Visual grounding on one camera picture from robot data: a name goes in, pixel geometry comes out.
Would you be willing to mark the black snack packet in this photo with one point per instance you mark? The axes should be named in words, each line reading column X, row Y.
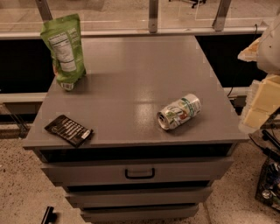
column 69, row 130

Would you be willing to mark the black drawer handle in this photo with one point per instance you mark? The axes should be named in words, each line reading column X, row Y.
column 150, row 174

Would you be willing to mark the white green 7up can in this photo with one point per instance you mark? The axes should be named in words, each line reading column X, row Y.
column 179, row 112

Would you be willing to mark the grey drawer cabinet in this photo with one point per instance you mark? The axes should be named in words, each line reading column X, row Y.
column 128, row 81

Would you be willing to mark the black crate with items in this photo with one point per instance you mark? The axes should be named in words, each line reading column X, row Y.
column 268, row 186

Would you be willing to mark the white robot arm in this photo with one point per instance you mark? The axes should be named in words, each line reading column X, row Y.
column 269, row 49

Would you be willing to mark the metal window rail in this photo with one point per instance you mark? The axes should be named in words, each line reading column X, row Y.
column 196, row 31

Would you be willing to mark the green snack bag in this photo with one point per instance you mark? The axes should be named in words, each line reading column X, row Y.
column 62, row 36

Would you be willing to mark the black object on floor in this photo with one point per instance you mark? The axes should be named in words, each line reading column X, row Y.
column 49, row 216

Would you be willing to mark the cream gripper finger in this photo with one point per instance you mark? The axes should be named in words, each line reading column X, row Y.
column 250, row 53
column 262, row 101

